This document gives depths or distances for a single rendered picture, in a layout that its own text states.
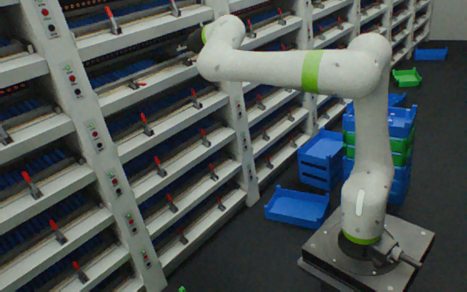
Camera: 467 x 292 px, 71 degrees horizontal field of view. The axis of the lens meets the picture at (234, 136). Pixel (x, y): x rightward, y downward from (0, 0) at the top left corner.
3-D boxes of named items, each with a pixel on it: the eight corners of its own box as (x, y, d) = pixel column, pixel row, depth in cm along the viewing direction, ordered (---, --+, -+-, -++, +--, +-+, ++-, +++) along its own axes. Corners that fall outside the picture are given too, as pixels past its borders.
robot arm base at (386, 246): (429, 261, 101) (432, 248, 98) (404, 293, 94) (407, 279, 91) (354, 220, 120) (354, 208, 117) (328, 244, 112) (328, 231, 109)
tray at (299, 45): (303, 58, 201) (308, 37, 193) (241, 95, 164) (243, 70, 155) (277, 47, 211) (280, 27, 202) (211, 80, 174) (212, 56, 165)
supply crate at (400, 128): (415, 119, 164) (417, 104, 161) (408, 138, 151) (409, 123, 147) (354, 113, 181) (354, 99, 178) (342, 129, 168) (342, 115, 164)
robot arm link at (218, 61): (317, 67, 96) (310, 40, 86) (306, 99, 92) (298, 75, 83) (213, 59, 113) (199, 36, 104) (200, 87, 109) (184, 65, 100)
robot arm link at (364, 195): (387, 216, 111) (392, 171, 101) (379, 251, 100) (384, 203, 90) (348, 207, 117) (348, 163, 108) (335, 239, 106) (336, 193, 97)
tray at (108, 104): (221, 62, 149) (222, 43, 143) (102, 118, 112) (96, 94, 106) (190, 48, 159) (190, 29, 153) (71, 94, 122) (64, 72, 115)
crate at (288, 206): (330, 204, 178) (329, 193, 175) (320, 230, 163) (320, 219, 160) (278, 195, 193) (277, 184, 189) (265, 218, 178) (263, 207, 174)
